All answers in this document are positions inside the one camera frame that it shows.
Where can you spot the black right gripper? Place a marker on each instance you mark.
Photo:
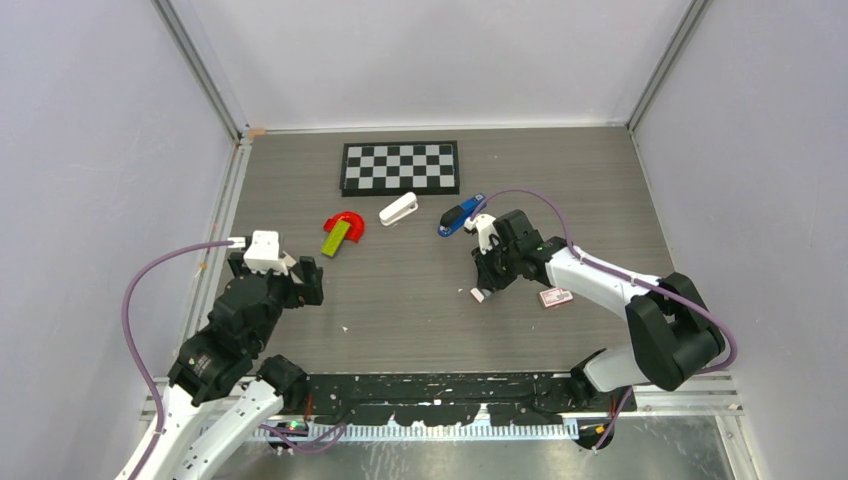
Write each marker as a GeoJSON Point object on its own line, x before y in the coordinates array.
{"type": "Point", "coordinates": [488, 278]}

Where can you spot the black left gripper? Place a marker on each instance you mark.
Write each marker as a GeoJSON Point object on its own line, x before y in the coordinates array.
{"type": "Point", "coordinates": [310, 290]}

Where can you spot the blue stapler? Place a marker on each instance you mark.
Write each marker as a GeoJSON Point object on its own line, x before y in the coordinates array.
{"type": "Point", "coordinates": [454, 218]}

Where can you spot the white stapler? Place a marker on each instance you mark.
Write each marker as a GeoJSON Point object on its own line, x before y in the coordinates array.
{"type": "Point", "coordinates": [398, 209]}

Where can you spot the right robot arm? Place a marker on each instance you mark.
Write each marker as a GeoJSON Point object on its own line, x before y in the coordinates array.
{"type": "Point", "coordinates": [670, 335]}

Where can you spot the red white staple box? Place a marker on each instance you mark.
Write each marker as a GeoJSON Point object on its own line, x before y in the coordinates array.
{"type": "Point", "coordinates": [555, 297]}

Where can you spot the green lego brick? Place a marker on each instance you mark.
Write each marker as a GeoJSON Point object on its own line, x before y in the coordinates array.
{"type": "Point", "coordinates": [336, 234]}

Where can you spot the red arch toy block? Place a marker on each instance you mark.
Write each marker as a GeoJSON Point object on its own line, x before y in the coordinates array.
{"type": "Point", "coordinates": [357, 224]}

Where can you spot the checkerboard calibration board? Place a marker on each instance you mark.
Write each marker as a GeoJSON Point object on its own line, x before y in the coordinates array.
{"type": "Point", "coordinates": [396, 168]}

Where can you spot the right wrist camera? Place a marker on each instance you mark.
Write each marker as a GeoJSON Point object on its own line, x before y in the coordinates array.
{"type": "Point", "coordinates": [482, 225]}

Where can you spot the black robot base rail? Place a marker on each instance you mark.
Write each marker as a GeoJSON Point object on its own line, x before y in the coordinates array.
{"type": "Point", "coordinates": [448, 399]}

